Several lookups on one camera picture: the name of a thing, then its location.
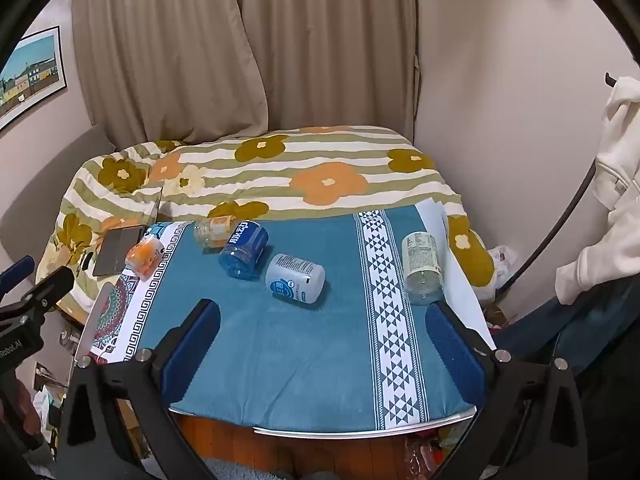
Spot framed wall poster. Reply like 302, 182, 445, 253
0, 26, 68, 133

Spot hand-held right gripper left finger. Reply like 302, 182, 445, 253
55, 299, 222, 480

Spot person's left hand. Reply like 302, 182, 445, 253
0, 382, 42, 437

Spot floral striped blanket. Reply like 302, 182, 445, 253
41, 125, 496, 322

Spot blue patterned towel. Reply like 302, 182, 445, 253
135, 205, 476, 433

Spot white plastic bag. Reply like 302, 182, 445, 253
480, 245, 521, 287

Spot white hoodie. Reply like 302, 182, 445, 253
555, 76, 640, 306

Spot beige curtain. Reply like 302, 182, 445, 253
71, 0, 420, 147

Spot grey laptop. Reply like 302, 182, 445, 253
92, 185, 165, 277

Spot mandala print cloth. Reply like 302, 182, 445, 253
75, 220, 196, 364

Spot dark blue jeans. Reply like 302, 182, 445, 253
495, 280, 640, 382

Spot orange and white bottle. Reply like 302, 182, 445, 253
125, 239, 167, 281

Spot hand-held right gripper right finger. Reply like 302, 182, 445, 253
424, 301, 587, 480

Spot clear jar with green label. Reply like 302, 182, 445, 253
401, 231, 445, 306

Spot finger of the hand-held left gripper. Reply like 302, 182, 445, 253
0, 256, 36, 293
22, 265, 75, 319

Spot black curved cable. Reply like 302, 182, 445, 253
492, 157, 601, 306

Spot white bottle, blue label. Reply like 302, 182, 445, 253
265, 253, 326, 305

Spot clear bottle with orange label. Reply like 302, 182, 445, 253
193, 215, 238, 250

